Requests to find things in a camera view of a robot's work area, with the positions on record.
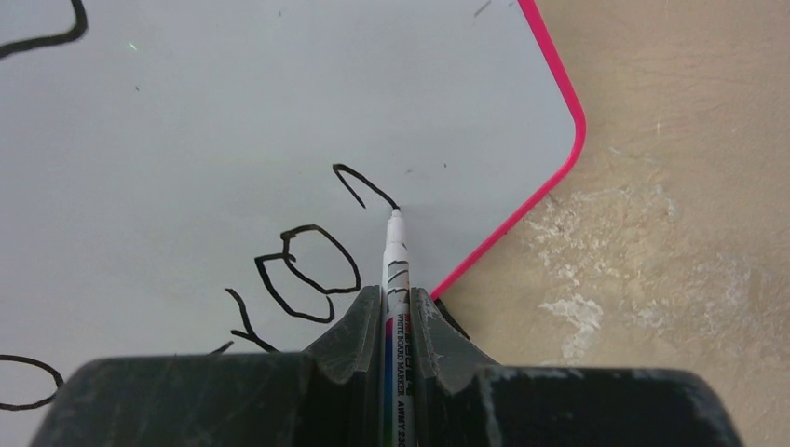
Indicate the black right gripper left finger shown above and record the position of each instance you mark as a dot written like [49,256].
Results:
[324,395]

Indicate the red framed whiteboard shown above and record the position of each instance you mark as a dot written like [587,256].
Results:
[174,170]

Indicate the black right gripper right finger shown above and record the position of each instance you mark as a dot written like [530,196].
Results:
[464,398]

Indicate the white dry erase marker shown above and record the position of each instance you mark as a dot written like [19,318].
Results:
[397,404]

